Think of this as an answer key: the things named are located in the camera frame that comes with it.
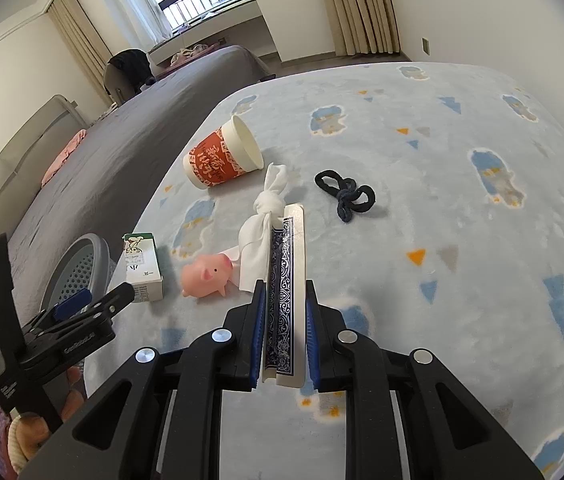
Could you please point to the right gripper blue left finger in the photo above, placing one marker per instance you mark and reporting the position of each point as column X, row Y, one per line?
column 159, row 415

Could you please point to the grey upholstered headboard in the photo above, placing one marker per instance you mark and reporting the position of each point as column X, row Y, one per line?
column 28, row 154

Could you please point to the pink clothes on sill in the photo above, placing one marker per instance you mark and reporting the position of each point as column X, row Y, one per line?
column 187, row 54

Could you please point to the playing card box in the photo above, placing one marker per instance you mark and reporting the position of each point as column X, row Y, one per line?
column 284, row 347

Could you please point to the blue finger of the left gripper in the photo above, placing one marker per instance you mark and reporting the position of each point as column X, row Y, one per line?
column 71, row 306
column 114, row 301

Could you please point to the white knotted tissue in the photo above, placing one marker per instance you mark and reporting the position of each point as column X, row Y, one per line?
column 255, row 234

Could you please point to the wall socket plate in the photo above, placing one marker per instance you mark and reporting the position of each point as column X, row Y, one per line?
column 426, row 46

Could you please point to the beige left curtain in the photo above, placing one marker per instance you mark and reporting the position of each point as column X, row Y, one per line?
column 83, row 41

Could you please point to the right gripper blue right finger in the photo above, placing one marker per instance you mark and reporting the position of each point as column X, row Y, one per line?
column 407, row 415

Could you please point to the beige curtain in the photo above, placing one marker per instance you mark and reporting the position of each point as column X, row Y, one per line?
column 363, row 27
column 83, row 41

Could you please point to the chair with black jacket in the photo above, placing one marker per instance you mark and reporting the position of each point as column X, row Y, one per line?
column 126, row 74

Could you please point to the pink rubber pig toy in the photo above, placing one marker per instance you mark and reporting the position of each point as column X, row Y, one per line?
column 207, row 275

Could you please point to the light blue patterned rug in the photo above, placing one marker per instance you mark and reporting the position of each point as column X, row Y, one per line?
column 462, row 254

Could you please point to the beige right curtain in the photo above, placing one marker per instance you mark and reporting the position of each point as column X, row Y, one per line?
column 363, row 27

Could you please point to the grey perforated trash basket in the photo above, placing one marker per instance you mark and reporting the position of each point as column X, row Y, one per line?
column 86, row 264

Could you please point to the bed with grey sheet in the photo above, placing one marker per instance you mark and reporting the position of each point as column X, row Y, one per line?
column 107, row 182

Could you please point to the person's left hand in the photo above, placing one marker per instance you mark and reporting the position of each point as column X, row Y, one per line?
column 27, row 433

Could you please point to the green white medicine box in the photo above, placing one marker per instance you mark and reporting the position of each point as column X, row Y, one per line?
column 142, row 269

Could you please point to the red white paper cup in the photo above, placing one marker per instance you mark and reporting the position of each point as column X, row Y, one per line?
column 225, row 154

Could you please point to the pink pillow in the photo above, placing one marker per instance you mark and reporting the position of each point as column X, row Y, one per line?
column 63, row 156

